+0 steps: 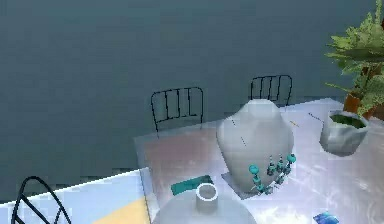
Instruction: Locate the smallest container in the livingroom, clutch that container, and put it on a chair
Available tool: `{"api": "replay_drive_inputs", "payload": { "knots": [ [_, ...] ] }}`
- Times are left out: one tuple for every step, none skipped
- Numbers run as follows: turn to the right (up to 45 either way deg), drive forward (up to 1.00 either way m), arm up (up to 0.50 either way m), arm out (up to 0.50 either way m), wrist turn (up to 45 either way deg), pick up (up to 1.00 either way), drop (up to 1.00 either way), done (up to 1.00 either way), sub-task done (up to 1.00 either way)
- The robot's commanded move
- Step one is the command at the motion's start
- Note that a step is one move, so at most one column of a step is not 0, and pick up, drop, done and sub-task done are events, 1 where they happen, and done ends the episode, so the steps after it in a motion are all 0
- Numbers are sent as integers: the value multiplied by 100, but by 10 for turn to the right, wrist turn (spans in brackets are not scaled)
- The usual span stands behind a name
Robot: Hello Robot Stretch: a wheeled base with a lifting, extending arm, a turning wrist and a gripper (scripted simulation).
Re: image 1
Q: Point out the green potted house plant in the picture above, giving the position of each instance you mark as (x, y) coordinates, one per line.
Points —
(364, 56)

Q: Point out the grey jewellery bust stand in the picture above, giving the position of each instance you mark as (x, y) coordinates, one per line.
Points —
(254, 140)

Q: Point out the grey round vase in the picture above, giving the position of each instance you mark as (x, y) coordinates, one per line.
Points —
(206, 207)

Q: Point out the blue flat card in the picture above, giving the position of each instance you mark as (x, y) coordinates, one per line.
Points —
(326, 218)

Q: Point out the teal flat book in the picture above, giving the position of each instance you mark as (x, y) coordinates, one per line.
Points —
(190, 184)

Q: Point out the grey faceted bowl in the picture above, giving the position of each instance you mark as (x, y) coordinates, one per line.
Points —
(343, 134)

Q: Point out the glass dining table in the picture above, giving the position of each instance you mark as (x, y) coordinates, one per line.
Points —
(333, 186)

